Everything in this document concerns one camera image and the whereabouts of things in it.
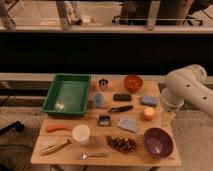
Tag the orange carrot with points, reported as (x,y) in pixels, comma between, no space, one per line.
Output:
(53,128)

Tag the purple bowl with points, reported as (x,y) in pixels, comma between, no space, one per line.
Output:
(158,143)

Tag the white cup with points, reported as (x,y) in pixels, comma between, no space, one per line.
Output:
(81,134)

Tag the bunch of dark grapes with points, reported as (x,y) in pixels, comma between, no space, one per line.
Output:
(123,145)

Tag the green plastic tray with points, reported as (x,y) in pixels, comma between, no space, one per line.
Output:
(67,95)

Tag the red bowl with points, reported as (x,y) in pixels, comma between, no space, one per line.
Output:
(133,83)

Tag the black handled tool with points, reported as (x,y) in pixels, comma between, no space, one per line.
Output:
(120,109)

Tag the small black box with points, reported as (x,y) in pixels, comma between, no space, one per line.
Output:
(104,120)

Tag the orange yellow apple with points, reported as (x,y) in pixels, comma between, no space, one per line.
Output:
(149,113)

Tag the grey blue folded cloth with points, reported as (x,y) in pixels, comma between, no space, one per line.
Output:
(128,124)

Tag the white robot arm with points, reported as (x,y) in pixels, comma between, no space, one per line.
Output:
(187,84)

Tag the small metal cup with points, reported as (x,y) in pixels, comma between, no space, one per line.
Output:
(103,84)

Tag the black office chair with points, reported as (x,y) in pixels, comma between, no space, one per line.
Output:
(159,12)

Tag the metal fork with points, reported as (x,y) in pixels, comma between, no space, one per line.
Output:
(87,155)

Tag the light blue cup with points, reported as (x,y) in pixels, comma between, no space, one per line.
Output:
(98,100)

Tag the blue sponge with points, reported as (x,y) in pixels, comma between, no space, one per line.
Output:
(149,101)

